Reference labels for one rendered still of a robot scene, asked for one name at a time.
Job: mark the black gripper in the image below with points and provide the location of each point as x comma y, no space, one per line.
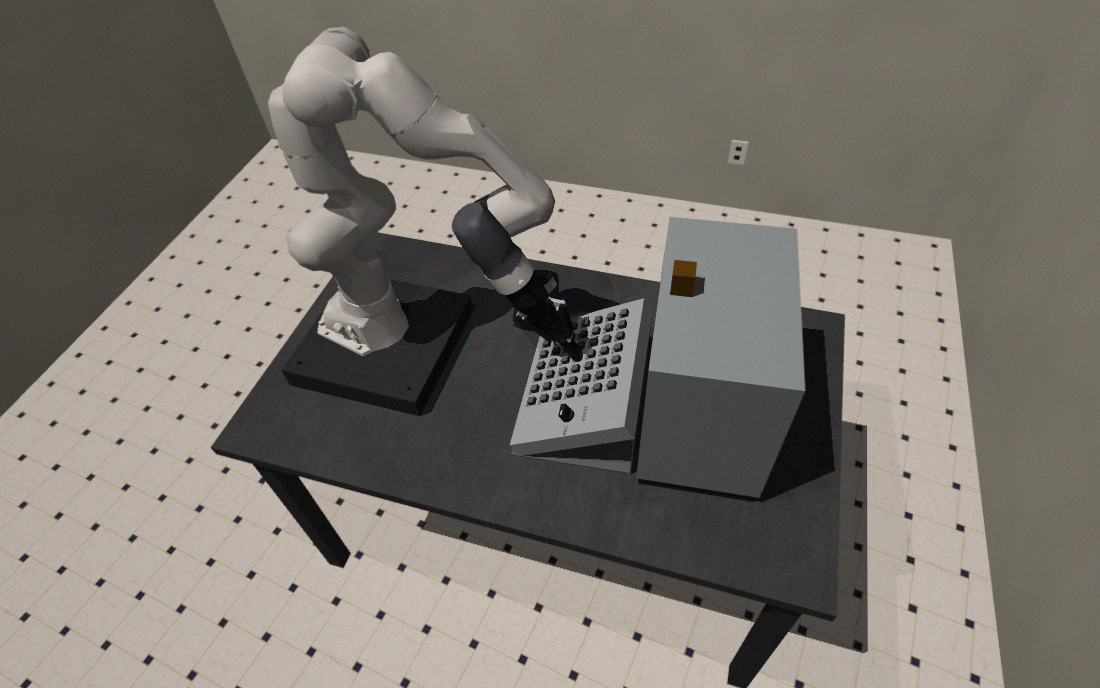
542,318

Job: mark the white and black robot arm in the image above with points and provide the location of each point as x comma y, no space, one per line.
327,84

